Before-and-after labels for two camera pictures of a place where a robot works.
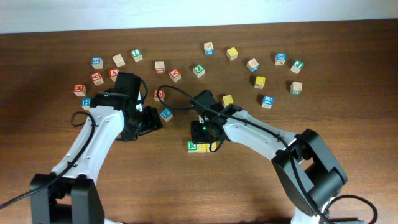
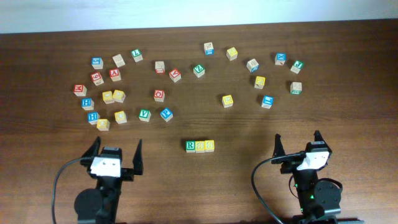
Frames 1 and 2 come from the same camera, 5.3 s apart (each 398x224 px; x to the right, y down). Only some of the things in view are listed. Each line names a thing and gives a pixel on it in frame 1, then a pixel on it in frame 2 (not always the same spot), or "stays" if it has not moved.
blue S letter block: (97, 63) stays
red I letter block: (160, 67) stays
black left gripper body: (147, 121) to (127, 174)
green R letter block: (191, 147) stays
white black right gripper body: (201, 132) to (290, 163)
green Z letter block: (198, 71) stays
